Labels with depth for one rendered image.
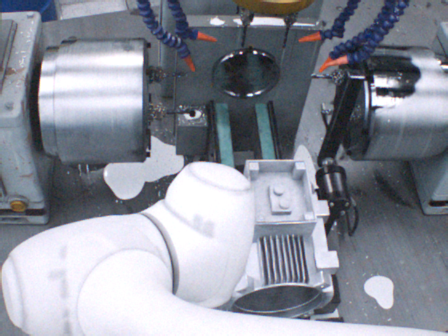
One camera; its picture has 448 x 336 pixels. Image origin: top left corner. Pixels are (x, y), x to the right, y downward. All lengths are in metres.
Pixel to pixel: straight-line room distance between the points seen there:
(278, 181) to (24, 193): 0.53
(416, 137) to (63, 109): 0.68
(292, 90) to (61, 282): 0.91
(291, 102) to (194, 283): 0.81
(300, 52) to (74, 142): 0.50
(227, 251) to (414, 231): 0.83
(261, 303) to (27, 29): 0.69
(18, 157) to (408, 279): 0.86
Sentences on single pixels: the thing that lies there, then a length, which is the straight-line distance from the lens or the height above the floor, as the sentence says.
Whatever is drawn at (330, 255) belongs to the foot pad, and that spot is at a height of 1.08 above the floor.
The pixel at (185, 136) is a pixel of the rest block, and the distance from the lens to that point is 1.34.
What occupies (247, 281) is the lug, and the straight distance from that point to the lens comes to 0.91.
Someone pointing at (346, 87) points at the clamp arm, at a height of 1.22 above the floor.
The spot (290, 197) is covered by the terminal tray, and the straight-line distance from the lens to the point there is 0.97.
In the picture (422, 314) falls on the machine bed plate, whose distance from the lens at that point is 1.31.
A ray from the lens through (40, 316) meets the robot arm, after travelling 0.54.
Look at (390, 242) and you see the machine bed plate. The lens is 1.36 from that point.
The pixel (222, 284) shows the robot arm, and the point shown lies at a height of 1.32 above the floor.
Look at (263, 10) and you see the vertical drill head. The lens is 0.98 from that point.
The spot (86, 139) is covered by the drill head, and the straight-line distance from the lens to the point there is 1.09.
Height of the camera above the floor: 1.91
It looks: 54 degrees down
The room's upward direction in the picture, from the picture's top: 8 degrees clockwise
